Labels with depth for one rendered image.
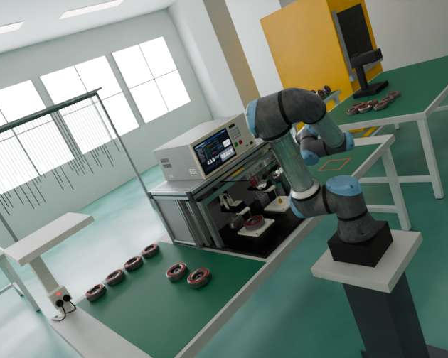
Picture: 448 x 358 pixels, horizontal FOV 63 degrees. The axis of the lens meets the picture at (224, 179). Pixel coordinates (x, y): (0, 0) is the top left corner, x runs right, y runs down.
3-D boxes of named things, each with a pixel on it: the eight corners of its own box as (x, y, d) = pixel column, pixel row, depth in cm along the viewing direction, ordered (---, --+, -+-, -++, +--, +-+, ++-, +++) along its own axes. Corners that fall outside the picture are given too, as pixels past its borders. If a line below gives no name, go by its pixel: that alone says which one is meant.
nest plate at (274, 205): (299, 197, 208) (298, 196, 208) (284, 212, 199) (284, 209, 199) (279, 197, 219) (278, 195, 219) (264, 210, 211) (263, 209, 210)
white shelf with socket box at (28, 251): (134, 288, 192) (92, 214, 179) (70, 339, 170) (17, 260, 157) (107, 276, 218) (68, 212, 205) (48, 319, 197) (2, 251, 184)
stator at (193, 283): (216, 274, 172) (212, 268, 171) (201, 290, 164) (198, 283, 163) (200, 272, 179) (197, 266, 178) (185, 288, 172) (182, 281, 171)
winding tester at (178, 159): (256, 144, 215) (243, 111, 209) (205, 179, 190) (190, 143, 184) (215, 150, 245) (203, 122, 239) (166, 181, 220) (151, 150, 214)
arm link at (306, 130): (308, 131, 152) (308, 116, 157) (294, 145, 161) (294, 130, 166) (324, 136, 154) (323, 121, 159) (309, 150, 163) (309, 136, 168)
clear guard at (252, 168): (288, 167, 190) (284, 158, 188) (260, 190, 176) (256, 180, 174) (244, 170, 214) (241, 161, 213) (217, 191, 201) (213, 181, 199)
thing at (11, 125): (164, 208, 544) (102, 86, 488) (48, 288, 437) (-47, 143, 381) (147, 207, 582) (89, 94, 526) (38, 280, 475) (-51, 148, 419)
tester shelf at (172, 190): (273, 143, 221) (270, 136, 220) (193, 199, 181) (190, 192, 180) (225, 149, 254) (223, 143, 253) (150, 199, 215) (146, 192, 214)
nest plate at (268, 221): (274, 221, 194) (274, 219, 194) (257, 236, 185) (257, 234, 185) (254, 219, 205) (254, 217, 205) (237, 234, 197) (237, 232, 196)
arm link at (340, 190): (366, 215, 131) (355, 183, 127) (329, 221, 138) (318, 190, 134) (368, 199, 141) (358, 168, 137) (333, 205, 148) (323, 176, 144)
